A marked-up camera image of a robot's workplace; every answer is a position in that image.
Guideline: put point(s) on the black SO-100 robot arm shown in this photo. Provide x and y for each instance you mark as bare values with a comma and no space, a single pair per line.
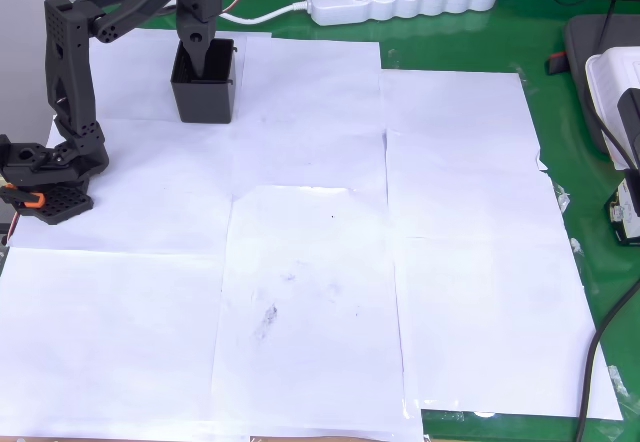
67,62

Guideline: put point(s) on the black square box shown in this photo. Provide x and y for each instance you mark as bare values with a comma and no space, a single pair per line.
205,102

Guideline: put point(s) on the white device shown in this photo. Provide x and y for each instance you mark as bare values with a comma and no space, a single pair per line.
607,82

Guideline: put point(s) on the white paper sheet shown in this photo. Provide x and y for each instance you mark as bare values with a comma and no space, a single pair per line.
310,337
450,107
500,322
110,337
160,187
130,87
310,162
310,87
475,202

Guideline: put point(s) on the orange black table clamp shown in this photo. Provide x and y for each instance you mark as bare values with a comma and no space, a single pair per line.
22,197

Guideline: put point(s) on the small red black stick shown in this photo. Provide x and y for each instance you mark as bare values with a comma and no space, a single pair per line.
556,64

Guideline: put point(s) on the dark grey pad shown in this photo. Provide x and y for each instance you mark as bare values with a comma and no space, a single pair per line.
577,87

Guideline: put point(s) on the black boxy device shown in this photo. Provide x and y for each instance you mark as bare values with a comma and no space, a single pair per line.
631,127

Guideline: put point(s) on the black yellow circuit device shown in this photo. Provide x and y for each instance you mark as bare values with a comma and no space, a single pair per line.
625,212

